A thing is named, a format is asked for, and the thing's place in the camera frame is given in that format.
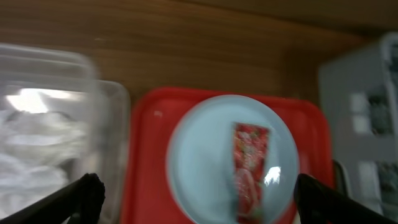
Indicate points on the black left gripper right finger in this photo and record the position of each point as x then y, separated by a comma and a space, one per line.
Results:
317, 203

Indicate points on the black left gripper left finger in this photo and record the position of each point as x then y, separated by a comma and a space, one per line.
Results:
80, 202

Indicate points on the red snack wrapper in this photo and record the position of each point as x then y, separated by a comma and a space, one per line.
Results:
250, 150

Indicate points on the grey dishwasher rack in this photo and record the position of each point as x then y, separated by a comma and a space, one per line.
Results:
358, 95

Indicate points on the red serving tray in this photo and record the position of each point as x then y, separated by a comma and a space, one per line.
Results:
147, 197

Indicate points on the clear plastic bin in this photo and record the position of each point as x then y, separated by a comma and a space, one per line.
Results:
59, 121

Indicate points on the light blue plate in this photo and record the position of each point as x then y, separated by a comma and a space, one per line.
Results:
200, 168

